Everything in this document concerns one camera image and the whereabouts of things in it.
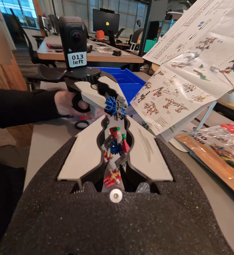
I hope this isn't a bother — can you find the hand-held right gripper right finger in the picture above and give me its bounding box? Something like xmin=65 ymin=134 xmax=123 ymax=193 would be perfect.
xmin=119 ymin=115 xmax=174 ymax=192

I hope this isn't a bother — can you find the white booklet stand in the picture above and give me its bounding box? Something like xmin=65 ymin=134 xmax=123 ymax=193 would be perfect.
xmin=161 ymin=88 xmax=234 ymax=153

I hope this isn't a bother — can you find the black curved chair back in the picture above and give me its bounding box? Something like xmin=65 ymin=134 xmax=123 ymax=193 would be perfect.
xmin=129 ymin=28 xmax=143 ymax=50

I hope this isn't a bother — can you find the open toy instruction booklet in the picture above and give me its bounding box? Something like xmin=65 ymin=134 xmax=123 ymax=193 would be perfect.
xmin=130 ymin=30 xmax=234 ymax=141

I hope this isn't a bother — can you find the white instruction sheet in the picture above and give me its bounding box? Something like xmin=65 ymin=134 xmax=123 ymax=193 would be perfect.
xmin=142 ymin=0 xmax=234 ymax=66

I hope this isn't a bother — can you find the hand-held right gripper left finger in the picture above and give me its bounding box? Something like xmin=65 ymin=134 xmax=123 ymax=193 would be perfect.
xmin=57 ymin=114 xmax=108 ymax=192

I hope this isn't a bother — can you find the wooden post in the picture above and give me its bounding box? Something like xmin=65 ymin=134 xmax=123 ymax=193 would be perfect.
xmin=0 ymin=51 xmax=34 ymax=149

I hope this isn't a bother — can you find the blue snowflake connector with grey piece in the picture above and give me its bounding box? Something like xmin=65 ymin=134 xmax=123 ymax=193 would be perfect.
xmin=104 ymin=96 xmax=128 ymax=120

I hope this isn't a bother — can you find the multicolour construction toy model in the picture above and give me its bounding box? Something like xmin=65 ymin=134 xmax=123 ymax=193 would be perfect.
xmin=103 ymin=126 xmax=132 ymax=167

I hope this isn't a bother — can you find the person's left forearm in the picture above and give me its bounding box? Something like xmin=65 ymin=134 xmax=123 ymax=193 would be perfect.
xmin=0 ymin=87 xmax=69 ymax=132

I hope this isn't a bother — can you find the long wooden desk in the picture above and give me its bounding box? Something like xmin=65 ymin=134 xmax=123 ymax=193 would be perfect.
xmin=37 ymin=35 xmax=144 ymax=64

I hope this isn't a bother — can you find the black monitor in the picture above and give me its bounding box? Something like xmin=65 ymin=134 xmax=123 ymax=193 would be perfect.
xmin=92 ymin=8 xmax=120 ymax=33

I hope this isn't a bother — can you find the bundle of red yellow rods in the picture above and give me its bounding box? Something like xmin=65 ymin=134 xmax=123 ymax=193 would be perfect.
xmin=103 ymin=168 xmax=122 ymax=188

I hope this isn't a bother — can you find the black office chair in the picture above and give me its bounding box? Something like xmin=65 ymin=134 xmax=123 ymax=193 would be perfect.
xmin=25 ymin=64 xmax=68 ymax=84

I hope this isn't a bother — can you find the dark metal column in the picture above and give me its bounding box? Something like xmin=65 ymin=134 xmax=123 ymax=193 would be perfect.
xmin=138 ymin=0 xmax=153 ymax=58

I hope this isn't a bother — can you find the person's left hand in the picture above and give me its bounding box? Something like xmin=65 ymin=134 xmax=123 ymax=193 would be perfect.
xmin=54 ymin=91 xmax=102 ymax=122

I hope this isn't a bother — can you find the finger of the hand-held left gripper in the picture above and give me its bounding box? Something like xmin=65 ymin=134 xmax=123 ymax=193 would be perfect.
xmin=74 ymin=81 xmax=107 ymax=111
xmin=98 ymin=76 xmax=128 ymax=108

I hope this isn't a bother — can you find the orange toy packaging bag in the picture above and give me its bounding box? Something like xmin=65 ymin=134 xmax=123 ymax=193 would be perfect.
xmin=175 ymin=123 xmax=234 ymax=201

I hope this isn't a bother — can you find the black tyre ring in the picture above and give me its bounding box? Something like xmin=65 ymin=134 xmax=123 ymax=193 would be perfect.
xmin=75 ymin=120 xmax=90 ymax=130

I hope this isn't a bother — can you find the teal panel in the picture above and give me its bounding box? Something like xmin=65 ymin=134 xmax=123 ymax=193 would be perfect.
xmin=145 ymin=39 xmax=157 ymax=53

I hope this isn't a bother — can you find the blue plastic bin with tag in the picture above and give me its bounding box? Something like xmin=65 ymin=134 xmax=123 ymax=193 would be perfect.
xmin=88 ymin=67 xmax=146 ymax=106

